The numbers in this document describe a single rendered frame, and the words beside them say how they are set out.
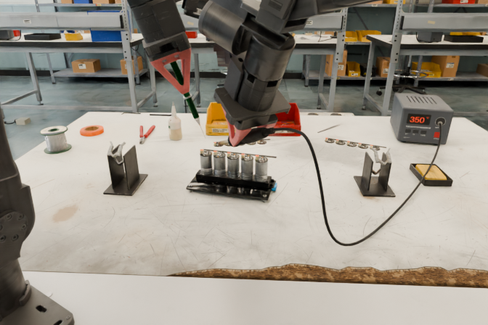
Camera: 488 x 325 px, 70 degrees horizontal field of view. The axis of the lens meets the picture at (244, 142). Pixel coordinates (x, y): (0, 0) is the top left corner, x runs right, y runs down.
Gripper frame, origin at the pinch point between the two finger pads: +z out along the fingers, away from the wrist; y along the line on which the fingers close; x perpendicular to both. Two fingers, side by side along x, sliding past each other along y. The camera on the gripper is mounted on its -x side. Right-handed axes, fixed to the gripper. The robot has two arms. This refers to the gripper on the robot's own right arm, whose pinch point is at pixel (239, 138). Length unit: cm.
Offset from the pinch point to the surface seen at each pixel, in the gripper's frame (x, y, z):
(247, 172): 0.7, -4.0, 10.1
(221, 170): -2.5, -0.5, 12.2
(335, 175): 6.5, -22.9, 11.3
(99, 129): -39, 15, 34
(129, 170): -9.9, 15.3, 15.3
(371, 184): 12.6, -25.7, 7.6
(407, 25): -116, -226, 61
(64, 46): -246, 4, 149
